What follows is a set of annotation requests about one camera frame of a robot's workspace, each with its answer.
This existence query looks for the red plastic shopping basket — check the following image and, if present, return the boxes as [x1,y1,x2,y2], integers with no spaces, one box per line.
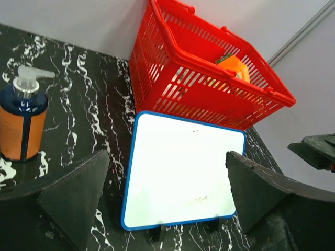
[129,1,296,130]

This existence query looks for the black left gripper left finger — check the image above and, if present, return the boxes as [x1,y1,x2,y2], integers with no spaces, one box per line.
[1,150,109,250]

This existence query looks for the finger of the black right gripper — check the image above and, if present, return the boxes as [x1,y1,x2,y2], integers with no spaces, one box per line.
[287,133,334,173]

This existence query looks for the blue framed whiteboard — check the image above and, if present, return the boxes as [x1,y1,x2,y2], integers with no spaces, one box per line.
[121,111,247,231]

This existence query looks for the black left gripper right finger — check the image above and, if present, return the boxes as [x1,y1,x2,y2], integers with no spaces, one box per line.
[226,151,334,250]

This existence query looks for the orange blue pump bottle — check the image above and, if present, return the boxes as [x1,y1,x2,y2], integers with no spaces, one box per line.
[1,66,55,162]

